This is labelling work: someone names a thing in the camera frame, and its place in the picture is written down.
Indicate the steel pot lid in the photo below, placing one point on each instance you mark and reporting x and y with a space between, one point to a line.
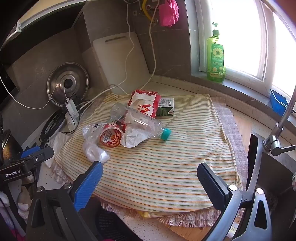
74 74

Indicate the white window frame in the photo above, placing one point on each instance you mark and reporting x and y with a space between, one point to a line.
266 46

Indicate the person's left hand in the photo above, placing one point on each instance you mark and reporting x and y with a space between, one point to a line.
23 199

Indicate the red wet wipe packet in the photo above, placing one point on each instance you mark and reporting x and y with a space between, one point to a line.
148 104

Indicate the clear plastic wrapper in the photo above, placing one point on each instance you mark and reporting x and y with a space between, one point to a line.
94 151

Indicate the green drink carton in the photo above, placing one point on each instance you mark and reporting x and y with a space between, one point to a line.
165 109

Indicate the pink fringed cloth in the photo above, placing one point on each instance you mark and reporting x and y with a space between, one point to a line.
231 129

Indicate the pink hanging cloth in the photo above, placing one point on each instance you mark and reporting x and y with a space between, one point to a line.
167 14

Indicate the steel sink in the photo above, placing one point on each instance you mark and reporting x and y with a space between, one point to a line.
272 171

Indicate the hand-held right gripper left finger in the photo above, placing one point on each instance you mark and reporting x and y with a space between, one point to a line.
89 183

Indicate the white power strip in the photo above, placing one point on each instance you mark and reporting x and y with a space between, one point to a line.
70 115

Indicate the green dish soap bottle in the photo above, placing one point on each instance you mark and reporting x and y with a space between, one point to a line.
216 60

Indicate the white cutting board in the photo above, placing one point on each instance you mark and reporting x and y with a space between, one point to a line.
115 62

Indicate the clear plastic bottle teal cap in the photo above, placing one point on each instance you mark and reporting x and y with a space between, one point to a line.
143 121

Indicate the blue plastic container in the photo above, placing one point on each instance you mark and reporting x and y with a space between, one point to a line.
277 99

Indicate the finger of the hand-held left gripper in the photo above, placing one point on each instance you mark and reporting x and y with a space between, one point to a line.
39 157

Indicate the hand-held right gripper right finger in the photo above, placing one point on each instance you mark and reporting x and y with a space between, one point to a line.
212 185

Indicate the steel faucet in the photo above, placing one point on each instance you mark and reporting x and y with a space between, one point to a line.
274 141

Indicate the yellow striped cloth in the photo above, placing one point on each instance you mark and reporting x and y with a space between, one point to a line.
161 162

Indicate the red and white cup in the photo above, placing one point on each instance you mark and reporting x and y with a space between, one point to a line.
111 136

